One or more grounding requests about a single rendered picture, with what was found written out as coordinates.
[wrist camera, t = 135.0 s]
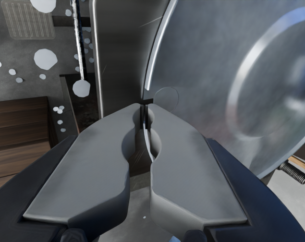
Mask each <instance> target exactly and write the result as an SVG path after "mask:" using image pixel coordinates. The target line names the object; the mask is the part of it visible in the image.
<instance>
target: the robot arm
mask: <svg viewBox="0 0 305 242"><path fill-rule="evenodd" d="M144 116H145V129H148V131H149V132H150V153H151V154H152V155H153V156H154V158H155V160H154V161H153V162H152V164H151V169H150V216H151V219H152V221H153V222H154V223H155V224H156V225H158V226H159V227H161V228H162V229H164V230H165V231H167V232H168V233H170V234H172V235H173V236H175V237H176V238H177V239H179V240H180V242H305V231H304V229H303V228H302V226H301V225H300V224H299V222H298V221H297V219H296V218H295V217H294V216H293V214H292V213H291V212H290V211H289V209H288V208H287V207H286V206H285V204H284V203H283V202H282V201H281V200H280V199H279V198H278V197H277V196H276V195H275V194H274V193H273V191H272V190H271V189H269V188H268V187H267V186H266V185H265V184H264V183H263V182H262V181H261V180H260V179H259V178H258V177H257V176H256V175H255V174H253V173H252V172H251V171H250V170H249V169H248V168H247V167H245V166H244V165H243V164H242V163H241V162H240V161H239V160H237V159H236V158H235V157H234V156H233V155H232V154H231V153H230V152H228V151H227V150H226V149H225V148H224V147H223V146H222V145H220V144H219V143H218V142H217V141H216V140H215V139H214V138H206V137H204V136H203V135H202V134H201V133H200V132H199V131H198V130H197V129H196V128H194V127H193V126H192V125H190V124H189V123H187V122H186V121H184V120H183V119H181V118H179V117H177V116H176V115H174V114H172V113H170V112H168V111H167V110H165V109H163V108H161V107H159V106H158V105H156V104H148V105H145V106H144V105H140V104H138V103H134V104H131V105H129V106H127V107H125V108H123V109H121V110H119V111H117V112H115V113H113V114H110V115H108V116H106V117H104V118H102V119H100V120H98V121H97V122H95V123H93V124H92V125H90V126H89V127H87V128H86V129H85V130H83V131H82V132H81V133H80V134H78V135H69V136H68V137H67V138H65V139H64V140H62V141H61V142H60V143H58V144H57V145H56V146H54V147H53V148H52V149H51V150H49V151H48V152H46V153H45V154H44V155H42V156H41V157H40V158H38V159H37V160H35V161H34V162H33V163H31V164H30V165H29V166H27V167H26V168H25V169H23V170H22V171H20V172H19V173H18V174H16V175H15V176H14V177H12V178H11V179H10V180H9V181H7V182H6V183H5V184H4V185H2V186H1V187H0V242H98V241H99V237H100V235H102V234H104V233H105V232H107V231H109V230H111V229H112V228H114V227H116V226H118V225H120V224H121V223H123V222H124V220H125V219H126V217H127V213H128V206H129V200H130V175H129V163H128V162H127V161H128V159H129V158H130V156H131V155H132V154H133V153H134V152H135V135H136V134H137V133H138V132H139V131H140V129H143V124H144Z"/></svg>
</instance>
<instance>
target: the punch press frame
mask: <svg viewBox="0 0 305 242"><path fill-rule="evenodd" d="M71 7H72V14H73V24H74V32H75V40H76V47H77V55H78V62H79V70H80V77H81V80H86V81H87V82H88V79H87V70H86V61H85V49H84V41H83V32H82V23H81V15H80V5H79V0H71Z"/></svg>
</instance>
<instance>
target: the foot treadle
mask: <svg viewBox="0 0 305 242"><path fill-rule="evenodd" d="M1 5H2V9H3V12H4V16H5V19H6V23H7V26H8V29H9V33H10V36H11V37H12V38H14V39H54V38H55V31H54V26H57V27H74V24H73V17H72V16H52V14H51V12H48V13H44V12H40V11H38V10H37V9H36V8H35V7H34V6H33V5H32V3H31V1H23V0H2V2H1ZM81 23H82V27H91V23H90V17H81Z"/></svg>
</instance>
